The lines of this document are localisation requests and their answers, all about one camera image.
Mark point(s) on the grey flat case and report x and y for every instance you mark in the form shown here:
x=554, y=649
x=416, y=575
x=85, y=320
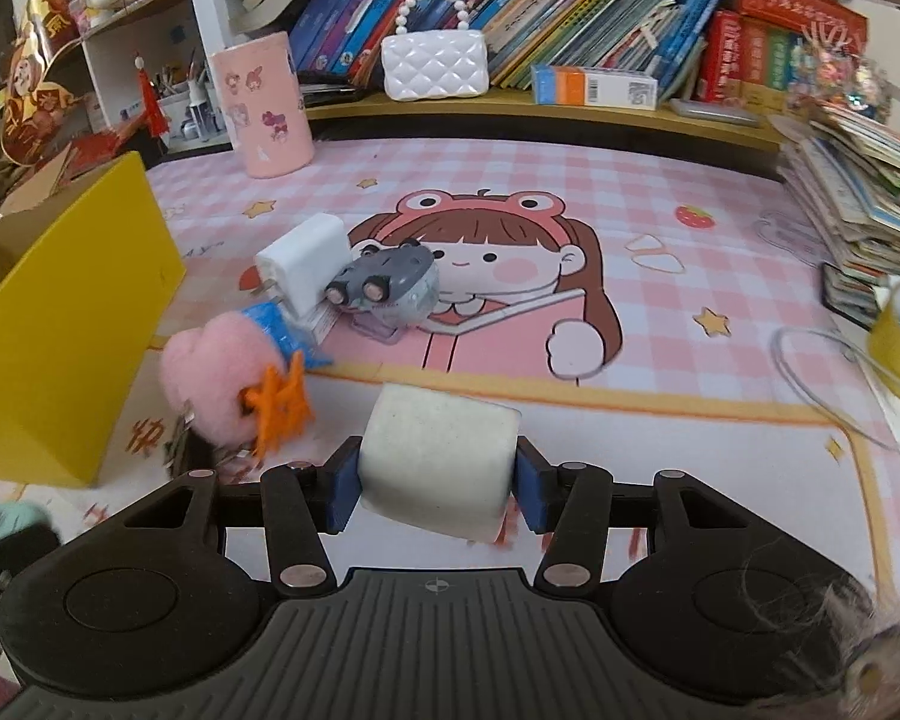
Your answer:
x=712, y=112

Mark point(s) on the stack of picture books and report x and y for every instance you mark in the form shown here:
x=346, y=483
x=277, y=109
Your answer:
x=855, y=187

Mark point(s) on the red and gold figure poster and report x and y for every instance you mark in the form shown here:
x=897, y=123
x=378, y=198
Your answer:
x=34, y=90

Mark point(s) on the grey toy animal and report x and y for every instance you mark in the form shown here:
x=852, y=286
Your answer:
x=397, y=274

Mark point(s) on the blue crinkled wrapper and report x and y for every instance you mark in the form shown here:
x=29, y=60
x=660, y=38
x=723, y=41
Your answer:
x=270, y=319

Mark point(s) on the red dictionaries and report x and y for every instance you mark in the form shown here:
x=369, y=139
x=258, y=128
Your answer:
x=750, y=52

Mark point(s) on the teal cloth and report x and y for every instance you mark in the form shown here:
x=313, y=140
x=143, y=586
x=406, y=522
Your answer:
x=0, y=521

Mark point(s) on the pink plush toy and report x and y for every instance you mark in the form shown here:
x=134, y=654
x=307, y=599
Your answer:
x=202, y=382

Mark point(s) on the pink printed desk mat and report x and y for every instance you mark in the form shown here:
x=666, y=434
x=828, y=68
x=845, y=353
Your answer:
x=645, y=405

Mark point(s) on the white charger adapter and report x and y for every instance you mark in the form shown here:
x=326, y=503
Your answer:
x=304, y=259

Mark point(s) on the red tassel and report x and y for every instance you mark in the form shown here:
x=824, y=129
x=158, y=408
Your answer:
x=152, y=109

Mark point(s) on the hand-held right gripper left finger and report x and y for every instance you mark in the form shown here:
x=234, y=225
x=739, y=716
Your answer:
x=345, y=487

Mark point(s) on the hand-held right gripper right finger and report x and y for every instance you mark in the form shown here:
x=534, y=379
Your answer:
x=534, y=484

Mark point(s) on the yellow tape roll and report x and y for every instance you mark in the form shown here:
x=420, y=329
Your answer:
x=889, y=345

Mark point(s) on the white organiser with pens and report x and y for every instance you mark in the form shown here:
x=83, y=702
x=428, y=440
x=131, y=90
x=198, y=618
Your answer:
x=187, y=120

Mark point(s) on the wooden bookshelf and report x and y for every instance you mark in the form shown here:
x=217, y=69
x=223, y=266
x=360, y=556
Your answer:
x=495, y=116

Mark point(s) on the pink cylindrical pen holder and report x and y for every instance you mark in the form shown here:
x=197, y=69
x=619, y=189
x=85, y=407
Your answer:
x=262, y=112

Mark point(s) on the orange and white carton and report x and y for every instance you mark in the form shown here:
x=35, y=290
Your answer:
x=592, y=86

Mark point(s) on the holographic sticker ornament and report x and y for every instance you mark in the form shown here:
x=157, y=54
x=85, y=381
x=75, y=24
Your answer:
x=840, y=67

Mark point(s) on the row of colourful books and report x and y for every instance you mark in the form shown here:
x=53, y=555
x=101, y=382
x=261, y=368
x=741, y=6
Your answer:
x=570, y=15

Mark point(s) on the white foam block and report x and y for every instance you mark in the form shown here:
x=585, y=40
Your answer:
x=435, y=457

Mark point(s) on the yellow cardboard box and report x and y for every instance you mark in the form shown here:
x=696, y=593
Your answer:
x=67, y=330

